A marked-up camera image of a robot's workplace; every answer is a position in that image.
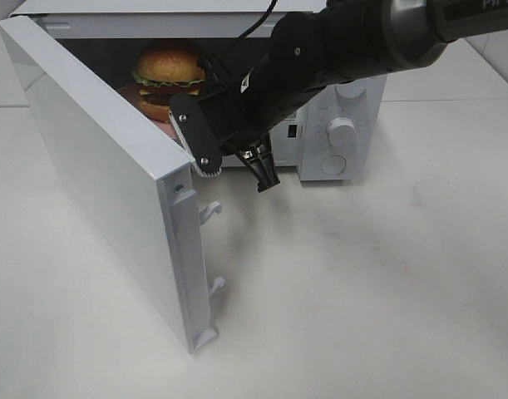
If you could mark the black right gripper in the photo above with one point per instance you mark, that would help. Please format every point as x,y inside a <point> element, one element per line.
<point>236,112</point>

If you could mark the white timer knob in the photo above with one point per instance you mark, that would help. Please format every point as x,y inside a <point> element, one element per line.
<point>341,132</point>

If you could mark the white microwave door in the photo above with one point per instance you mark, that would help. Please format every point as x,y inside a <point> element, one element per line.
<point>126,175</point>

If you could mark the toy hamburger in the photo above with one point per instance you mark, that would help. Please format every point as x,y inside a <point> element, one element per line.
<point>166,67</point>

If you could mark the pink round plate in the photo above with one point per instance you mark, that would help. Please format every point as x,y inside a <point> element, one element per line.
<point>158,114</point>

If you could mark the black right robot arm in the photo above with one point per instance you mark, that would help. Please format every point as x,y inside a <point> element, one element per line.
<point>306,52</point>

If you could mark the white microwave oven body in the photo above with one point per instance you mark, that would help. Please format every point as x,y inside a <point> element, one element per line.
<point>74,60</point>

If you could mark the upper white power knob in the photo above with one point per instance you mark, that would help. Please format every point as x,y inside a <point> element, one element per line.
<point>352,89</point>

